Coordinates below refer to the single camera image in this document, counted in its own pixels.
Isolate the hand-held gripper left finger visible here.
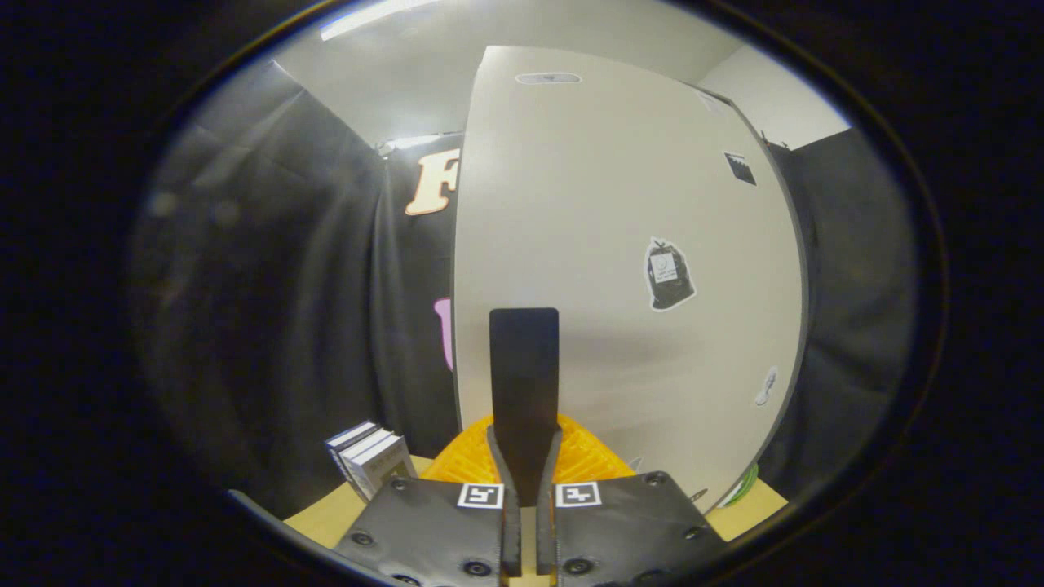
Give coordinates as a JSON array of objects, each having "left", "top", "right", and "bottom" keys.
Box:
[{"left": 333, "top": 414, "right": 523, "bottom": 587}]

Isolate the black cabinet door handle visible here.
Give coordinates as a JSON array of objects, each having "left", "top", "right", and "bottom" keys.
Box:
[{"left": 489, "top": 307, "right": 561, "bottom": 506}]

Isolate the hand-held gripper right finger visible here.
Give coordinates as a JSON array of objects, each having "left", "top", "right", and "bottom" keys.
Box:
[{"left": 538, "top": 412, "right": 728, "bottom": 587}]

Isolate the white shoe cabinet door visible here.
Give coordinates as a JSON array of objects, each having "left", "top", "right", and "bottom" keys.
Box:
[{"left": 451, "top": 45, "right": 810, "bottom": 514}]

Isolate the black backdrop cloth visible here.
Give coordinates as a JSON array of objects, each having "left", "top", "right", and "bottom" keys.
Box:
[
  {"left": 130, "top": 61, "right": 466, "bottom": 523},
  {"left": 759, "top": 126, "right": 922, "bottom": 500}
]

